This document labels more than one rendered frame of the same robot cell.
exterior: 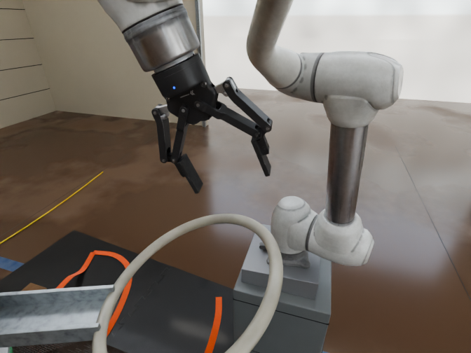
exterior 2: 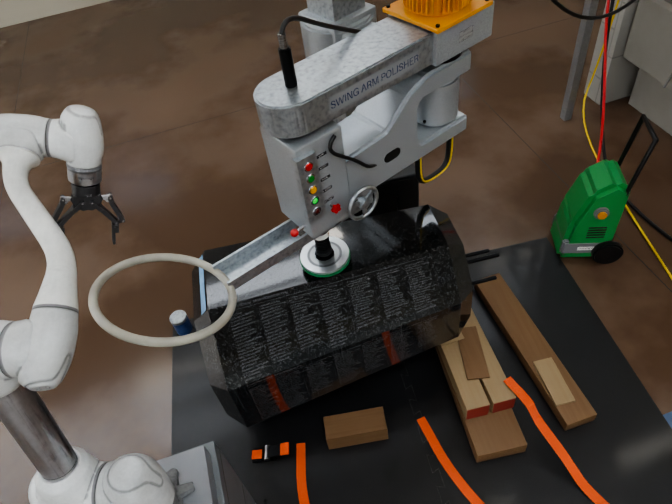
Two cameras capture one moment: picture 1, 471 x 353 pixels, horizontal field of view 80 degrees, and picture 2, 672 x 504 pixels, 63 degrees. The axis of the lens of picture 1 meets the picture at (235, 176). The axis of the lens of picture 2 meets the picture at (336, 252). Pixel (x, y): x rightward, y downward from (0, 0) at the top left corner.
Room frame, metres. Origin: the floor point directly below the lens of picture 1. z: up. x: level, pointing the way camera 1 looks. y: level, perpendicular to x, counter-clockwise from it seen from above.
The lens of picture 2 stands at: (1.87, 0.07, 2.66)
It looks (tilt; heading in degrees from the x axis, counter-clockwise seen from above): 47 degrees down; 152
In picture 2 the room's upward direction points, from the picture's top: 10 degrees counter-clockwise
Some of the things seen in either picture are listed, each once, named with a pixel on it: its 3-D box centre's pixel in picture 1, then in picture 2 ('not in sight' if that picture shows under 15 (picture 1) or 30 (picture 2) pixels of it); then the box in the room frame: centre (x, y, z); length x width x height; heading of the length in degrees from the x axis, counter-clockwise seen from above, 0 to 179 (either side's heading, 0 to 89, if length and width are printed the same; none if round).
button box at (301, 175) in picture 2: not in sight; (310, 187); (0.55, 0.71, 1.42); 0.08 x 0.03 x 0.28; 94
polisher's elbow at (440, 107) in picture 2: not in sight; (434, 94); (0.39, 1.43, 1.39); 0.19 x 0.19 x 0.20
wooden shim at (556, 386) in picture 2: not in sight; (553, 381); (1.21, 1.51, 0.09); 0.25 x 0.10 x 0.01; 156
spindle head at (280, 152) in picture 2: not in sight; (325, 165); (0.43, 0.86, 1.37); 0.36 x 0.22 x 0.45; 94
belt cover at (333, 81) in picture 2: not in sight; (374, 63); (0.41, 1.13, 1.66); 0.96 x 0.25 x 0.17; 94
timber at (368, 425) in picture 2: not in sight; (355, 428); (0.79, 0.59, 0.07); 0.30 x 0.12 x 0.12; 62
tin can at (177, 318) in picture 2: not in sight; (181, 322); (-0.39, 0.15, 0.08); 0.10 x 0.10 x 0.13
